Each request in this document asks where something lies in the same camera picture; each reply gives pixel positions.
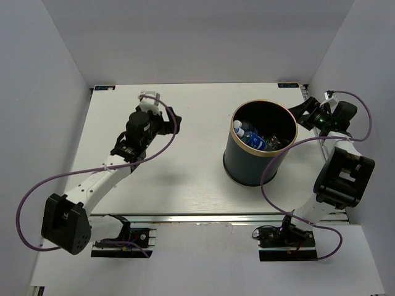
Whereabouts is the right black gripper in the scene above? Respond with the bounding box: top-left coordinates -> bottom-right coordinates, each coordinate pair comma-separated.
283,96 -> 333,131

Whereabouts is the clear bottle white cap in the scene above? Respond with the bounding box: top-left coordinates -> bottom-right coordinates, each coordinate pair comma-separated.
233,120 -> 259,134

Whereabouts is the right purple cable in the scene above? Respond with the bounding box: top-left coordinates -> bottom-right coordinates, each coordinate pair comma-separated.
260,89 -> 373,262

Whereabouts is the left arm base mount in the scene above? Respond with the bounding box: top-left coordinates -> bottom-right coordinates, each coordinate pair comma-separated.
88,215 -> 156,258

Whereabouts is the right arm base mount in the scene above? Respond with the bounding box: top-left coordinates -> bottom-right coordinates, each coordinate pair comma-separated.
251,224 -> 318,262

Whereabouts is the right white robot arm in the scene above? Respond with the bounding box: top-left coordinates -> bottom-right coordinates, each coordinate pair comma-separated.
278,91 -> 375,246

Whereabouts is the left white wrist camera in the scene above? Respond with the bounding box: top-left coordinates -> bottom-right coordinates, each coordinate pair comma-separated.
138,91 -> 160,115

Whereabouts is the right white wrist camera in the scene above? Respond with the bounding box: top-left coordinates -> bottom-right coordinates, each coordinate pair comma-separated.
320,90 -> 338,114

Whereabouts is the left blue table sticker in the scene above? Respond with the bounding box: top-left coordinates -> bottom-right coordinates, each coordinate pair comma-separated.
94,85 -> 115,91

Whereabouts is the aluminium front rail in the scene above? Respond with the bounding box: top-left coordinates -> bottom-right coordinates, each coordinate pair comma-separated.
89,212 -> 349,224

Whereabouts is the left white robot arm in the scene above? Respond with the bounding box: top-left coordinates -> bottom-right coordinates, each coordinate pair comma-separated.
41,107 -> 182,255

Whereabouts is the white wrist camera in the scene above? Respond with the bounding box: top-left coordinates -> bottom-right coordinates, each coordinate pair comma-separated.
320,90 -> 338,114
138,91 -> 160,115

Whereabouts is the blue table sticker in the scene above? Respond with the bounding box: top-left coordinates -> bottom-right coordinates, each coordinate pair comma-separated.
277,83 -> 299,88
94,85 -> 115,91

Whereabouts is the dark round bin gold rim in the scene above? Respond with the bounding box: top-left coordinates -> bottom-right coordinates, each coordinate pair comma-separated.
223,100 -> 298,187

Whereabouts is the right blue table sticker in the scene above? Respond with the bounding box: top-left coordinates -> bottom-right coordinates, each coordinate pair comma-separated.
277,83 -> 299,88

